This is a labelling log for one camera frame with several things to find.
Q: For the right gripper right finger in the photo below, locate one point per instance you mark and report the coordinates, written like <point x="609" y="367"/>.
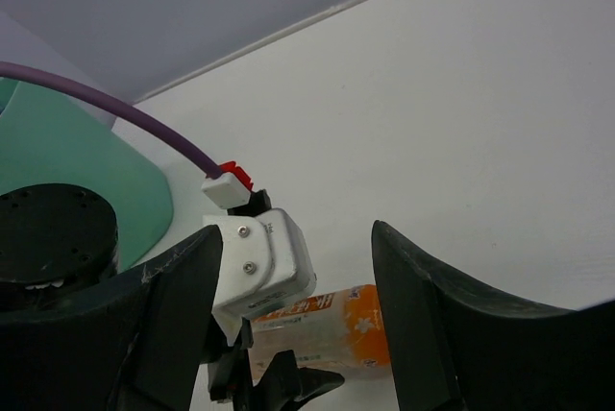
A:
<point x="457" y="343"/>

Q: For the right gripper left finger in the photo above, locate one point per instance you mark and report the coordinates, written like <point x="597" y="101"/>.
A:
<point x="132" y="342"/>

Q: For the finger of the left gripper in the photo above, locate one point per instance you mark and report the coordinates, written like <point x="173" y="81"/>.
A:
<point x="286" y="386"/>

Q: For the orange label bottle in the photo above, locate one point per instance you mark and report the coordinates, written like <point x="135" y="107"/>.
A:
<point x="341" y="332"/>

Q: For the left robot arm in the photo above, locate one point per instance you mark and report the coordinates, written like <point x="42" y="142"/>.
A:
<point x="58" y="239"/>

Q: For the green plastic bin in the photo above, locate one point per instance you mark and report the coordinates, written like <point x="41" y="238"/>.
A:
<point x="47" y="138"/>

